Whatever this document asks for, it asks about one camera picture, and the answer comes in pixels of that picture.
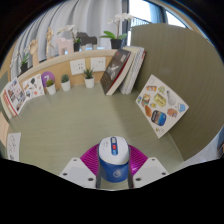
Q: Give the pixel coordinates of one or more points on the grey curtain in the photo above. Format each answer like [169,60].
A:
[86,15]

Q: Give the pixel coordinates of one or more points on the small plant in white pot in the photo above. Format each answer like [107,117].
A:
[51,90]
[65,86]
[89,82]

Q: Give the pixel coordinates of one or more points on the black horse figure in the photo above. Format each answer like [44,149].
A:
[87,38]

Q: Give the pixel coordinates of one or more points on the leaning white books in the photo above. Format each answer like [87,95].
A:
[135,70]

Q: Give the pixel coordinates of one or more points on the white orchid in black pot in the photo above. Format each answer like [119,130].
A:
[116,43]
[77,46]
[24,67]

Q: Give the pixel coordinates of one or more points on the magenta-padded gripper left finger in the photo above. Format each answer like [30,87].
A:
[78,171]

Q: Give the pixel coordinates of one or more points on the dark book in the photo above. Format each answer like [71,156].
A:
[115,71]

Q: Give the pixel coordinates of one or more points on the red-edged picture magazine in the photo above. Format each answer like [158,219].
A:
[15,96]

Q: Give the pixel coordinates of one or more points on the wooden mannequin figure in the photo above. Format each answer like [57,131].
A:
[49,38]

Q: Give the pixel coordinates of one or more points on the pink horse figure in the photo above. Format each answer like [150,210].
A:
[65,45]

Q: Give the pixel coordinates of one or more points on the white wall socket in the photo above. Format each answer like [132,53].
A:
[98,64]
[77,66]

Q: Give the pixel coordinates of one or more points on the white mouse pad with drawing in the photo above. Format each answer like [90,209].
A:
[14,146]

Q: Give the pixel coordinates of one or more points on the white board with colourful stickers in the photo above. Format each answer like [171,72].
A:
[161,106]

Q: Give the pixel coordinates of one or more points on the green desk partition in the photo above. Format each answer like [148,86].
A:
[186,60]

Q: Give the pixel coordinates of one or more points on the beige card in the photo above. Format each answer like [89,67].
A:
[3,128]

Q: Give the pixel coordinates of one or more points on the blue and white computer mouse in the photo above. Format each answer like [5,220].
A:
[113,166]

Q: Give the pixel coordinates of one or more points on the white sheet with stickers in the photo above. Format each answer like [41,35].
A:
[33,86]

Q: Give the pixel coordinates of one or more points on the wooden hand model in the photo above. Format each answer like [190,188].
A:
[33,48]

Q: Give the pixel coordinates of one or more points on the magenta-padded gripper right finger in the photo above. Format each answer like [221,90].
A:
[150,171]

